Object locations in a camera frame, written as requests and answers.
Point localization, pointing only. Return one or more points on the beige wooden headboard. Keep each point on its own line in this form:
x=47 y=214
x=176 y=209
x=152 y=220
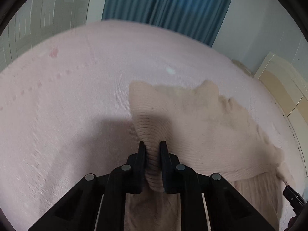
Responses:
x=290 y=92

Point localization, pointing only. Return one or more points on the pink bed sheet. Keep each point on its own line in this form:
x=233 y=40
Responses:
x=65 y=108

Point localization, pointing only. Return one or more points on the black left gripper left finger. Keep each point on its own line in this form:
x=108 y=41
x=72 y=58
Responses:
x=129 y=178

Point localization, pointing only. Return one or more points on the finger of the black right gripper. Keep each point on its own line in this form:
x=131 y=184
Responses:
x=296 y=201

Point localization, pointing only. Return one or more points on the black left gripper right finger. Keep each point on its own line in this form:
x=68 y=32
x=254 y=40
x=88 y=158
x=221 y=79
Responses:
x=176 y=177

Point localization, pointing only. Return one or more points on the blue curtain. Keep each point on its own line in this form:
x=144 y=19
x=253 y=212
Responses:
x=197 y=19

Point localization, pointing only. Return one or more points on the beige knit sweater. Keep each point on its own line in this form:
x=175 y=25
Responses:
x=211 y=134

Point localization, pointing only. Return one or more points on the white wardrobe with stickers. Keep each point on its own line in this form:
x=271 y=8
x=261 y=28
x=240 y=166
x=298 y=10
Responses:
x=38 y=20

